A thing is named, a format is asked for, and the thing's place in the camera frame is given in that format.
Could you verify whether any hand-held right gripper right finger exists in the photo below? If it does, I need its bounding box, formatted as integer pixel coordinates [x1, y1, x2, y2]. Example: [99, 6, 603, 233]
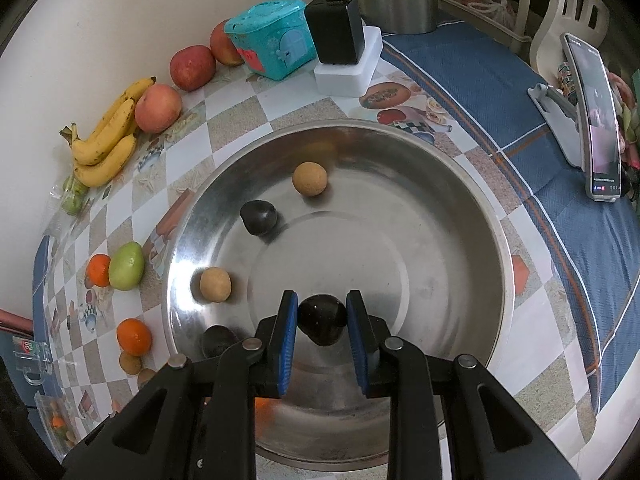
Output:
[345, 289, 581, 480]

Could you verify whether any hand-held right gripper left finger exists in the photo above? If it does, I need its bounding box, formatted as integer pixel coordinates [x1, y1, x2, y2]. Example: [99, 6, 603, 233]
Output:
[62, 290, 299, 480]

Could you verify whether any dark purple plum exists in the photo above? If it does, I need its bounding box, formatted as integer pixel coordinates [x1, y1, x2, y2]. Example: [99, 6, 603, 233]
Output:
[201, 325, 240, 360]
[239, 200, 279, 237]
[297, 294, 348, 347]

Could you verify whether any stainless steel basin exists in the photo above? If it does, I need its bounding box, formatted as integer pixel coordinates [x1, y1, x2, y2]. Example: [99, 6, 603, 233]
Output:
[161, 119, 516, 473]

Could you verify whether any green mango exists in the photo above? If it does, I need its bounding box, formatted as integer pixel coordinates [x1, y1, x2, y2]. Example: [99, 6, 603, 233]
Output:
[108, 241, 146, 292]

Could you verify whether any clear bag of green fruits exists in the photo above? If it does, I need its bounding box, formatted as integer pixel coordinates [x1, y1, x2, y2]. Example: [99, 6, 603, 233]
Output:
[50, 172, 93, 216]

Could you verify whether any clear plastic fruit box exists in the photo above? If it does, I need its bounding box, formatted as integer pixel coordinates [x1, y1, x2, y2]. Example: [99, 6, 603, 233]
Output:
[32, 392, 83, 448]

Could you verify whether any clear plastic holder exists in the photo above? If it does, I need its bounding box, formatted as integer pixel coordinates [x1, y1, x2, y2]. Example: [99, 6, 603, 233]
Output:
[12, 337, 53, 387]

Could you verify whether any pale pink apple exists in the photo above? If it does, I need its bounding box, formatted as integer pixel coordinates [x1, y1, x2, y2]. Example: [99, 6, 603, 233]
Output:
[134, 84, 183, 134]

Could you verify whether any yellow banana bunch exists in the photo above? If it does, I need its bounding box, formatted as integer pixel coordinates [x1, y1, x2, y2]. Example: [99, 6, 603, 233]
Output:
[60, 76, 157, 189]

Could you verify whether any red stick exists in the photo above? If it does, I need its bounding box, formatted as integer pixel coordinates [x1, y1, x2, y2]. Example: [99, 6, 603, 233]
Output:
[0, 310, 33, 333]

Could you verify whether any dark red apple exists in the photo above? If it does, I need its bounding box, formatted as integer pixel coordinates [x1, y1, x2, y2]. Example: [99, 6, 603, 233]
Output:
[169, 45, 217, 92]

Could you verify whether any teal plastic lidded box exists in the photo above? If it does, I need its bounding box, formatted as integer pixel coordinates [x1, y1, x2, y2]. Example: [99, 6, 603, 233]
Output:
[223, 0, 318, 82]

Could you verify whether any grey phone stand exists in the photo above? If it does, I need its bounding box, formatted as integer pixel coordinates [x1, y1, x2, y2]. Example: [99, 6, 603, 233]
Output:
[527, 82, 588, 168]

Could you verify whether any black power adapter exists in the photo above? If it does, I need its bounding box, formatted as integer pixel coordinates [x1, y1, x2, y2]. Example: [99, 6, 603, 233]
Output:
[304, 0, 367, 66]

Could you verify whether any smartphone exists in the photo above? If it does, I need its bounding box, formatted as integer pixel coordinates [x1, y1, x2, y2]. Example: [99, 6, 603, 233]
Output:
[560, 32, 623, 204]

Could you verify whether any pink flower plant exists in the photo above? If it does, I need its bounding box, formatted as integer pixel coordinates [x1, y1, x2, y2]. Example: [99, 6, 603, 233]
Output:
[607, 67, 640, 171]

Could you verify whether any white plastic chair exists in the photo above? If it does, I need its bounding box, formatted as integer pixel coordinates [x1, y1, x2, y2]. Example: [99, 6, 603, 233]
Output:
[529, 0, 611, 76]

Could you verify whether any white plastic bag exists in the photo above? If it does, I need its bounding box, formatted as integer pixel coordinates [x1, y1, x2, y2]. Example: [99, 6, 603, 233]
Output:
[462, 0, 518, 31]

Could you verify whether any white shelf unit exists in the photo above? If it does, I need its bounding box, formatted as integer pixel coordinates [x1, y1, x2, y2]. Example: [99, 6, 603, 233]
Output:
[440, 0, 561, 51]

